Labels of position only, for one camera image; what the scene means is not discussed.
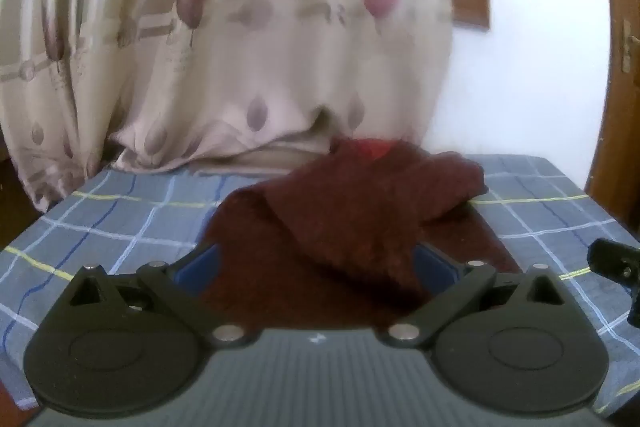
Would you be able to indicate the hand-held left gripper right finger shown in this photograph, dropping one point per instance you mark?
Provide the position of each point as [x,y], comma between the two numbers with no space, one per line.
[428,263]

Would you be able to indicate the brass door latch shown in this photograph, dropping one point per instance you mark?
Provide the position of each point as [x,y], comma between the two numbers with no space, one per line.
[628,44]

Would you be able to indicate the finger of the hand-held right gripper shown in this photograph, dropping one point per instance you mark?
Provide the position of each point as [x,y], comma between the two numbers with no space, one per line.
[614,258]

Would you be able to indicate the blue-grey plaid bedsheet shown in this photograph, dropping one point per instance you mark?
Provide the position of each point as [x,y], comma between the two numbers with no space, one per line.
[115,227]

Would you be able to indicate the beige leaf print curtain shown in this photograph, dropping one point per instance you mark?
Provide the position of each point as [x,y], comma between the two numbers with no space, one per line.
[225,32]

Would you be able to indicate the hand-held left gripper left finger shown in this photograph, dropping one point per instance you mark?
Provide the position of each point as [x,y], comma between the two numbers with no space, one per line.
[199,264]

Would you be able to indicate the dark red knitted garment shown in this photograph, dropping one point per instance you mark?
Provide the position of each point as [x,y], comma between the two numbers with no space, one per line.
[350,227]

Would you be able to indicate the brown wooden door frame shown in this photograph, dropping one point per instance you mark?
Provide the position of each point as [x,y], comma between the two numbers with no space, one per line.
[617,132]

